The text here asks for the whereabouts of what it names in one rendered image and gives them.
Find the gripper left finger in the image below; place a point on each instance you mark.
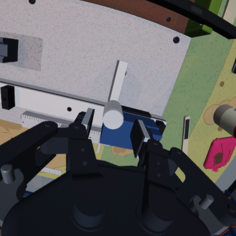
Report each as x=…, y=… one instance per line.
x=46, y=134

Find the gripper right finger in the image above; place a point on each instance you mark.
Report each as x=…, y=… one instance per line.
x=160, y=166

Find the blue fence carriage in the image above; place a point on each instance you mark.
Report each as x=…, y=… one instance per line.
x=118, y=136

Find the grey knurled lock knob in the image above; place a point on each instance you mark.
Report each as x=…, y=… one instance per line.
x=112, y=116

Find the white fence bar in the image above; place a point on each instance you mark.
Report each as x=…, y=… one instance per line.
x=119, y=81

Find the white ruler scale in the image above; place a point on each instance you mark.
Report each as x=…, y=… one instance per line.
x=36, y=118

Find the small white ruler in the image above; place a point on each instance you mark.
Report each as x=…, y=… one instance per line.
x=52, y=171

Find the wooden stick with black mark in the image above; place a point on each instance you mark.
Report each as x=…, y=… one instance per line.
x=185, y=132

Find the pink cloth pouch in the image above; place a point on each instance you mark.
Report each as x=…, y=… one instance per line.
x=221, y=153

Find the grey cylinder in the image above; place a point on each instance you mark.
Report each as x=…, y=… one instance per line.
x=225, y=118

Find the black cradle block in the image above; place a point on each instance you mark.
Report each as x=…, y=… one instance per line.
x=10, y=49

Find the small black box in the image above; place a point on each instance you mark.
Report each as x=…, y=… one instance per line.
x=234, y=67

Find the green block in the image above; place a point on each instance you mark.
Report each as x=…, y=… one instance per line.
x=199, y=27

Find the brown board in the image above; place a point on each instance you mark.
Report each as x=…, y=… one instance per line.
x=151, y=13

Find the black curved bar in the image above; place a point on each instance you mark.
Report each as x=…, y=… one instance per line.
x=202, y=12

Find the white guide rail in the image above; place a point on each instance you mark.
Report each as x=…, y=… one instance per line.
x=46, y=102

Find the black block on rail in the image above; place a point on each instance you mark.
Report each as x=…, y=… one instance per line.
x=7, y=97

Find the grey speckled jig base plate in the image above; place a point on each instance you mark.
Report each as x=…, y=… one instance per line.
x=83, y=46

